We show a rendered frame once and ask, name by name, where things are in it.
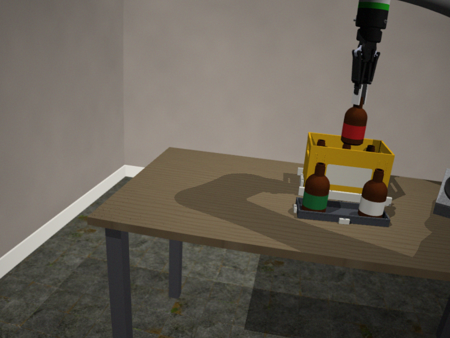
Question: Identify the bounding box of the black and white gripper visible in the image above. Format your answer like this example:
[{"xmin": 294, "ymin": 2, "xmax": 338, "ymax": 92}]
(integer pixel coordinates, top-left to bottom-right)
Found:
[{"xmin": 351, "ymin": 28, "xmax": 382, "ymax": 105}]

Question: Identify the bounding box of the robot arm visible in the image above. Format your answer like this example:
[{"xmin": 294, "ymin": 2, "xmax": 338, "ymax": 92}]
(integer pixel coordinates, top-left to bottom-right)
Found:
[{"xmin": 353, "ymin": 0, "xmax": 450, "ymax": 199}]

